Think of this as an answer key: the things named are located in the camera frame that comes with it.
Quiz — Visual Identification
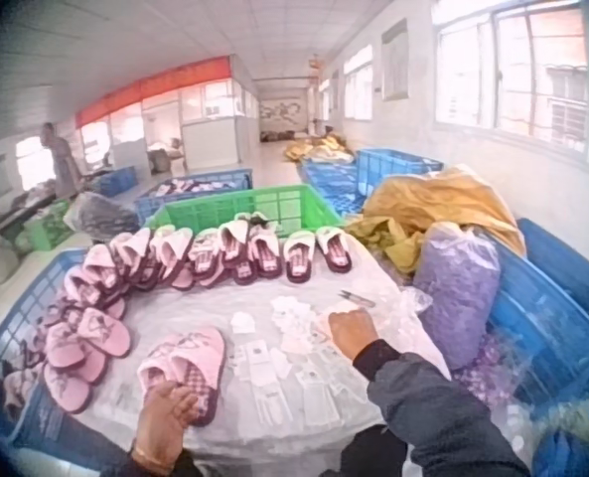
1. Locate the person's left hand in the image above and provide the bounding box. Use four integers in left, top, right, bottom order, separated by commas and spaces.
133, 381, 201, 466

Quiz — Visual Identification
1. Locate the person's right hand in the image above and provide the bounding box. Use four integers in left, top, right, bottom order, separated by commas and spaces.
327, 306, 380, 360

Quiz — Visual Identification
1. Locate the pink checked-sole slipper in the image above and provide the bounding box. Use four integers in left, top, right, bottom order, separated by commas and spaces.
138, 331, 196, 398
169, 325, 228, 428

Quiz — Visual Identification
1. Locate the heap of white paper tags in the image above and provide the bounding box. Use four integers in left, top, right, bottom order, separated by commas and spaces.
228, 295, 355, 428

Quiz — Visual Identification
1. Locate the crumpled clear plastic bag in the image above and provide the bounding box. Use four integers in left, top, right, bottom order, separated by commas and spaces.
372, 287, 434, 349

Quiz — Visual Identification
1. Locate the white plastic table sheet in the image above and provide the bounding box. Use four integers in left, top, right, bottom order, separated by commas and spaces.
60, 252, 454, 458

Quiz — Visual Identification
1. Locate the clear bag of purple pieces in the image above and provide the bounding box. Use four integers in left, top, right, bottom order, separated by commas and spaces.
412, 223, 503, 372

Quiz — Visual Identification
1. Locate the large green plastic crate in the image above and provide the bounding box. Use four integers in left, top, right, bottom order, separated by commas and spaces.
144, 184, 348, 240

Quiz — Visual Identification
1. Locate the stack of blue pallets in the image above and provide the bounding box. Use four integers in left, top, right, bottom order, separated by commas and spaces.
297, 161, 363, 216

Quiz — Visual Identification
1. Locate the row of pink slippers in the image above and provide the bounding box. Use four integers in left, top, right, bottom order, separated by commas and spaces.
0, 213, 348, 416

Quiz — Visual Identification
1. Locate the heap of loose purple pieces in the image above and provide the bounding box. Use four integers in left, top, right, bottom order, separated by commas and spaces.
452, 337, 523, 413

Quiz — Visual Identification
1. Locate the yellow plastic bag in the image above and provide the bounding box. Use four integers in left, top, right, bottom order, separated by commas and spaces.
346, 166, 526, 274

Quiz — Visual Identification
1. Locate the heap of yellow bags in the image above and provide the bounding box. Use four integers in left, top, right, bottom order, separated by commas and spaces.
283, 133, 358, 163

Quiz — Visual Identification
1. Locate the blue crate with slippers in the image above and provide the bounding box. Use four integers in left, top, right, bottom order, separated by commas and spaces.
133, 168, 254, 225

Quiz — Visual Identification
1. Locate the grey clear plastic bag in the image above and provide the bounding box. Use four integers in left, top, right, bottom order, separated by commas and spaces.
63, 191, 141, 236

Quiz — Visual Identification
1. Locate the small green plastic crate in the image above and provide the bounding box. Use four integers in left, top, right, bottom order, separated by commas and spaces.
23, 198, 76, 252

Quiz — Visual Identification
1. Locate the small blue plastic crate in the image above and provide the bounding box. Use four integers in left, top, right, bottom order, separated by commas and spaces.
92, 166, 139, 198

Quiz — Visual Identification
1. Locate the small window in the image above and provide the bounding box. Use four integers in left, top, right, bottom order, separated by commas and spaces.
342, 44, 374, 120

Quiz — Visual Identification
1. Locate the glass office partition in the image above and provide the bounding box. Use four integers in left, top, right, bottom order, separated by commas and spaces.
77, 81, 260, 165

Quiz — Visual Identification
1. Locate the cluttered dark table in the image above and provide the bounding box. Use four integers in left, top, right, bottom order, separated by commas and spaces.
0, 193, 57, 239

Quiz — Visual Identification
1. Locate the blue plastic bag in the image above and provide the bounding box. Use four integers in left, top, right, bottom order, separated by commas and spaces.
531, 397, 589, 477

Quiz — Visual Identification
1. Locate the red banner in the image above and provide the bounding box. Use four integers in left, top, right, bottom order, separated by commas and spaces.
74, 55, 230, 128

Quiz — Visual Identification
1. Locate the large window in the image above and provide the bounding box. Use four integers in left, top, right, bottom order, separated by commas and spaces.
432, 0, 589, 160

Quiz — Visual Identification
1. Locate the gold bracelet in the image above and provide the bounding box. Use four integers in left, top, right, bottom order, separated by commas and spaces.
130, 445, 176, 473

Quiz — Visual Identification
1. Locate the wall notice board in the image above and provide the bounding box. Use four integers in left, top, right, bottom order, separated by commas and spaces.
380, 19, 409, 100

